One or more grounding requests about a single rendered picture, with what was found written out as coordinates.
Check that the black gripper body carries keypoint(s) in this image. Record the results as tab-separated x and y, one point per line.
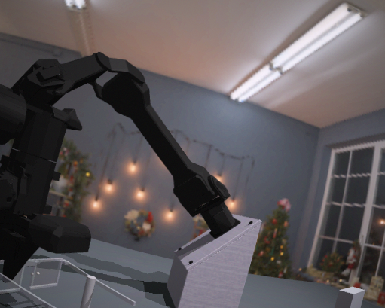
52	233

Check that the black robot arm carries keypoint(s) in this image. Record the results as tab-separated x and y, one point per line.
27	115

